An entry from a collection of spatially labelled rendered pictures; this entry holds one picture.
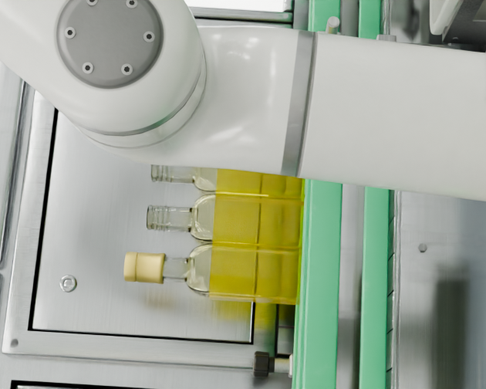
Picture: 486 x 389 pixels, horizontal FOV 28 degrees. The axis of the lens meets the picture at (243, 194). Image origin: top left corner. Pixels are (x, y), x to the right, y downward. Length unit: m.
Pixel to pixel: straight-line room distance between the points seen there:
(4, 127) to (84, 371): 0.34
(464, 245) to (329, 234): 0.13
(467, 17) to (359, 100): 0.46
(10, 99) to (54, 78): 0.79
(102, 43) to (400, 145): 0.19
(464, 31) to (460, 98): 0.47
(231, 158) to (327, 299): 0.37
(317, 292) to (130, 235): 0.36
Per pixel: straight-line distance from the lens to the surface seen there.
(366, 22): 1.17
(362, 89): 0.59
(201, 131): 0.62
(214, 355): 1.21
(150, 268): 1.09
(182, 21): 0.54
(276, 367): 1.13
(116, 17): 0.53
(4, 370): 1.27
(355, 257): 0.98
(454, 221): 0.98
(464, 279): 0.97
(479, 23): 1.05
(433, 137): 0.60
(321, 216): 0.98
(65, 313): 1.24
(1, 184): 1.29
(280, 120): 0.59
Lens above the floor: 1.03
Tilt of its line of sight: level
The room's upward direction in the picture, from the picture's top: 86 degrees counter-clockwise
